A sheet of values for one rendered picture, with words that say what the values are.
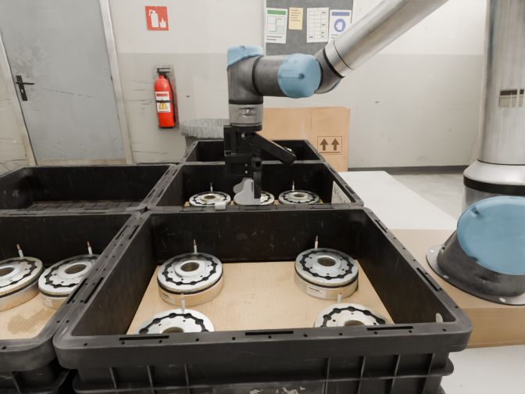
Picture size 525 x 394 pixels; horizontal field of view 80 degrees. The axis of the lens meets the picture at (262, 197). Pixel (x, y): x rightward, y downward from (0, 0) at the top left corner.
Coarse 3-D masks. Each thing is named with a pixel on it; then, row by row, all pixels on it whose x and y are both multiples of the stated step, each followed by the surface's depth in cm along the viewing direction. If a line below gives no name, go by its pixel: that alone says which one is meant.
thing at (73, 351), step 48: (96, 288) 37; (432, 288) 35; (96, 336) 29; (144, 336) 29; (192, 336) 29; (240, 336) 29; (288, 336) 29; (336, 336) 29; (384, 336) 29; (432, 336) 29
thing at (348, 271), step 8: (320, 248) 57; (304, 256) 55; (312, 256) 54; (344, 256) 54; (296, 264) 52; (304, 264) 52; (344, 264) 52; (352, 264) 52; (304, 272) 50; (312, 272) 50; (320, 272) 50; (336, 272) 50; (344, 272) 50; (352, 272) 50; (312, 280) 48; (320, 280) 48; (328, 280) 48; (336, 280) 48; (344, 280) 48; (352, 280) 49
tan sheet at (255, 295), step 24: (240, 264) 57; (264, 264) 57; (288, 264) 57; (240, 288) 51; (264, 288) 51; (288, 288) 51; (360, 288) 51; (144, 312) 46; (216, 312) 46; (240, 312) 46; (264, 312) 46; (288, 312) 46; (312, 312) 46; (384, 312) 46
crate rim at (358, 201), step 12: (180, 168) 80; (168, 180) 70; (336, 180) 72; (348, 192) 63; (156, 204) 58; (264, 204) 58; (276, 204) 58; (288, 204) 58; (300, 204) 58; (312, 204) 58; (324, 204) 58; (336, 204) 58; (348, 204) 58; (360, 204) 58
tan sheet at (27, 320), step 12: (36, 300) 48; (0, 312) 46; (12, 312) 46; (24, 312) 46; (36, 312) 46; (48, 312) 46; (0, 324) 44; (12, 324) 44; (24, 324) 44; (36, 324) 44; (0, 336) 42; (12, 336) 42; (24, 336) 42
